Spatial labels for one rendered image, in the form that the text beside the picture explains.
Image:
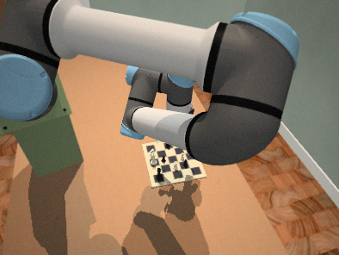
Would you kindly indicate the chessboard with pieces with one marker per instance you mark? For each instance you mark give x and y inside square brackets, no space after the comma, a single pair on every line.
[193,170]

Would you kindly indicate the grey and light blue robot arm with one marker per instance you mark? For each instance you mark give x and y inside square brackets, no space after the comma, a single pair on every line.
[248,63]

